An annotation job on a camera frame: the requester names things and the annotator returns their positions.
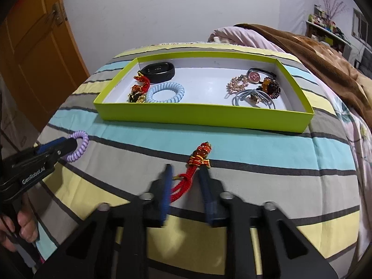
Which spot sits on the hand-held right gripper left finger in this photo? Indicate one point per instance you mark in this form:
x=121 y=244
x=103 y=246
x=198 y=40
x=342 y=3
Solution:
x=165 y=191

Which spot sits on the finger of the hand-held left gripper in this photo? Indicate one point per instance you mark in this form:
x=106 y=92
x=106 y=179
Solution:
x=52 y=144
x=65 y=149

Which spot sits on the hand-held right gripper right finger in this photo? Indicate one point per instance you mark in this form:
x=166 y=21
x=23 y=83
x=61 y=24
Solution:
x=207 y=197

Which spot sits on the lime green cardboard box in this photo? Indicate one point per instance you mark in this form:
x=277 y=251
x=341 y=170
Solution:
x=203 y=119

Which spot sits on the small red gold knot charm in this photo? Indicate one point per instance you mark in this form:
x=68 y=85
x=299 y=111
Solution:
x=144 y=85

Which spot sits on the gold ornate hair clip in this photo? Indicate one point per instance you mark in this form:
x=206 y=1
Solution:
x=238 y=84

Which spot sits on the person's left hand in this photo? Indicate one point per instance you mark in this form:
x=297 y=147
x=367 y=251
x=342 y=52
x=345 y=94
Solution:
x=24 y=221

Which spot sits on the orange wooden door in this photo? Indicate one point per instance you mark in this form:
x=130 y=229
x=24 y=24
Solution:
x=32 y=58

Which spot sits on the black wristband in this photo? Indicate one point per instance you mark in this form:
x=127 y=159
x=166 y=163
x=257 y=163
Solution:
x=162 y=74

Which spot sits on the metal door latch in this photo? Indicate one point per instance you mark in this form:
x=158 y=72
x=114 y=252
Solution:
x=56 y=13

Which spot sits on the brown fleece blanket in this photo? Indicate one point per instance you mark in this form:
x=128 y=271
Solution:
x=319 y=58

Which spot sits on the cluttered white shelf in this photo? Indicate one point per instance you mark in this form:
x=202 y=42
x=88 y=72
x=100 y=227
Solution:
x=328 y=32

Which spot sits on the black padded headboard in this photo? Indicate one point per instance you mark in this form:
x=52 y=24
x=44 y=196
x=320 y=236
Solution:
x=366 y=62

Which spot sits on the purple flower branches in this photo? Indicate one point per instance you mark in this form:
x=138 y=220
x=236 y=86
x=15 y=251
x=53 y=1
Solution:
x=334 y=5

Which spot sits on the window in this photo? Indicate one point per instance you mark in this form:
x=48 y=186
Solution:
x=360 y=23

